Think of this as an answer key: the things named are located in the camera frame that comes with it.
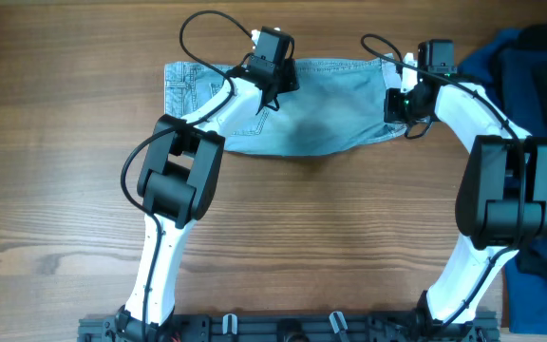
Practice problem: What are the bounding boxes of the light blue denim shorts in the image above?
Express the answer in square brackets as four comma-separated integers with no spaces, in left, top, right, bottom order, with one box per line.
[163,57,408,158]

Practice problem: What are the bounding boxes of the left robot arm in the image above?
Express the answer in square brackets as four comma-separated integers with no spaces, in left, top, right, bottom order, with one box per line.
[115,57,299,341]

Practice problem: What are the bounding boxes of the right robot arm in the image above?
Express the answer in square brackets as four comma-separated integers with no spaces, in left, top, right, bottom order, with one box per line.
[384,77,547,341]

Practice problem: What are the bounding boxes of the blue cloth garment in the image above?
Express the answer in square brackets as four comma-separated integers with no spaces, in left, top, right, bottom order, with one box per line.
[460,28,547,334]

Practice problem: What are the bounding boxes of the right white rail clip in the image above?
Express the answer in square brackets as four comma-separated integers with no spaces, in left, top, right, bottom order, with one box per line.
[329,311,349,342]

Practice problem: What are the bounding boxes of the white rail clip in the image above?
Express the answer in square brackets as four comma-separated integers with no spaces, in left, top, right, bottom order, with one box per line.
[329,311,349,342]
[221,313,238,335]

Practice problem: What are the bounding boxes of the left white rail clip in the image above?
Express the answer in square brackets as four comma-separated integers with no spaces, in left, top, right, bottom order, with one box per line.
[221,313,238,335]

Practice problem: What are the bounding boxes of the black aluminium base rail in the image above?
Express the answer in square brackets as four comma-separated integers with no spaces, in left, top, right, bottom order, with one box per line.
[77,311,500,342]

